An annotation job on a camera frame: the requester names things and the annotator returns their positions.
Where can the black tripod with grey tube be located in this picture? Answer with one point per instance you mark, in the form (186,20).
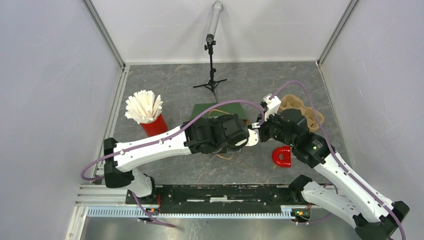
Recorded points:
(212,84)

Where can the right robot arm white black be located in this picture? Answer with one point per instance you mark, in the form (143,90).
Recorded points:
(372,215)

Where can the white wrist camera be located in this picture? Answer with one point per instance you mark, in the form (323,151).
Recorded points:
(270,104)
(253,139)

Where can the red horseshoe shaped object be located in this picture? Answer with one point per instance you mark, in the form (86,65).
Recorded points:
(281,156)

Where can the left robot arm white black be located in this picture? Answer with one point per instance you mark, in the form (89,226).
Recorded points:
(214,135)

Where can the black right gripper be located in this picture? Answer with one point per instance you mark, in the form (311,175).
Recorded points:
(263,137)

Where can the green brown paper bag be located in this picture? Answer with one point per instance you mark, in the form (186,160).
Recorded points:
(228,109)

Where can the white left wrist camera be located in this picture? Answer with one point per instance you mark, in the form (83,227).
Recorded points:
(253,139)

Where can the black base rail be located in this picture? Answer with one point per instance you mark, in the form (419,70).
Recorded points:
(219,198)

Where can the brown pulp cup carriers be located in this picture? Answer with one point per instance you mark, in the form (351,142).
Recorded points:
(290,101)

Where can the red cup holder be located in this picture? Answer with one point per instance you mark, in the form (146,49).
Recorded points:
(156,127)

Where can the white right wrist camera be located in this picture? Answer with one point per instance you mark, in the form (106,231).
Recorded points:
(270,104)

